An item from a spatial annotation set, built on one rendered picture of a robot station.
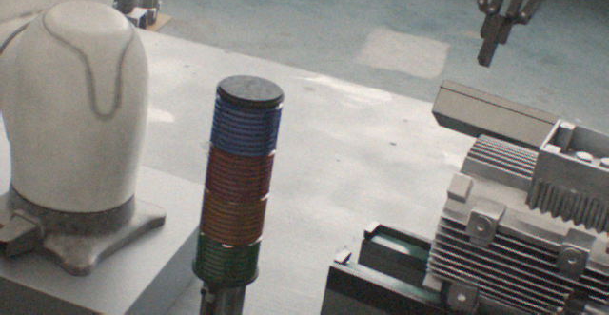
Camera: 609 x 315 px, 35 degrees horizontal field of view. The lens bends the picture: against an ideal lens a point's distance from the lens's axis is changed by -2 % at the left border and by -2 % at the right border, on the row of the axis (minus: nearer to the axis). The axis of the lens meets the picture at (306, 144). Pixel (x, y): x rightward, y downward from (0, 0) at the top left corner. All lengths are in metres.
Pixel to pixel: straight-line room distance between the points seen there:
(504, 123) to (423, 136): 0.57
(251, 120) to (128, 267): 0.40
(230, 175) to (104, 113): 0.29
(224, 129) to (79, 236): 0.38
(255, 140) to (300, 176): 0.79
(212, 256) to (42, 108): 0.31
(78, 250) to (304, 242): 0.41
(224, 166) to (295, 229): 0.63
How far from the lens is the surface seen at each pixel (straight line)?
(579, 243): 1.04
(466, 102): 1.34
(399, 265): 1.26
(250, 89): 0.86
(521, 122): 1.32
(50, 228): 1.19
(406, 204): 1.62
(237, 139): 0.85
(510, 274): 1.07
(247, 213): 0.89
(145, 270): 1.19
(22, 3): 1.27
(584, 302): 1.01
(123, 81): 1.12
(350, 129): 1.84
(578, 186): 1.06
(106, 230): 1.20
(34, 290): 1.15
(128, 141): 1.16
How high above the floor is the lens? 1.55
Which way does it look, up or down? 25 degrees down
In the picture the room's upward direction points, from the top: 10 degrees clockwise
